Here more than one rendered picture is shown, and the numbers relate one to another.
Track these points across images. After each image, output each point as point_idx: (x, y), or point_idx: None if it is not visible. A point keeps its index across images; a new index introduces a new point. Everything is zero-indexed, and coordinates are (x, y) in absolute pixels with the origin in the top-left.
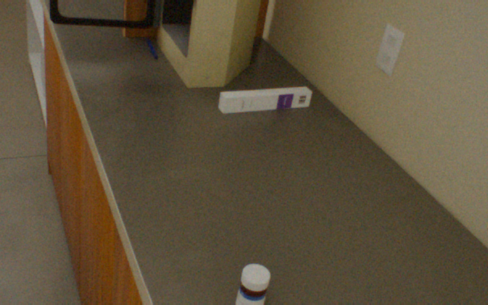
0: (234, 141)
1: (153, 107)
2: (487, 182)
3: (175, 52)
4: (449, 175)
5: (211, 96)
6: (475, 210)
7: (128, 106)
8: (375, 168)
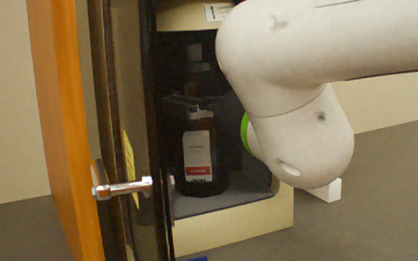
0: (393, 188)
1: (375, 237)
2: (393, 92)
3: (230, 219)
4: (371, 110)
5: (301, 210)
6: (393, 113)
7: (392, 253)
8: (363, 141)
